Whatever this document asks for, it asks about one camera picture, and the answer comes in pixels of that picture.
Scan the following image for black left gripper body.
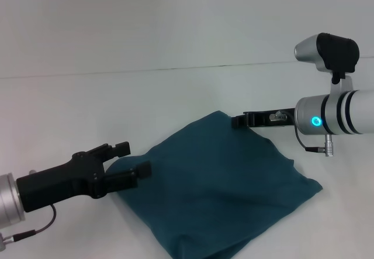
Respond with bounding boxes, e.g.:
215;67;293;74
16;150;108;213

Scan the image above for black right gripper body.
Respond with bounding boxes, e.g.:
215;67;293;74
243;106;297;129

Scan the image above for teal blue shirt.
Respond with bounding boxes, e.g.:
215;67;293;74
104;110;324;259

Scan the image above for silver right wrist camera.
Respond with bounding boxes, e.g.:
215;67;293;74
293;32;360;85

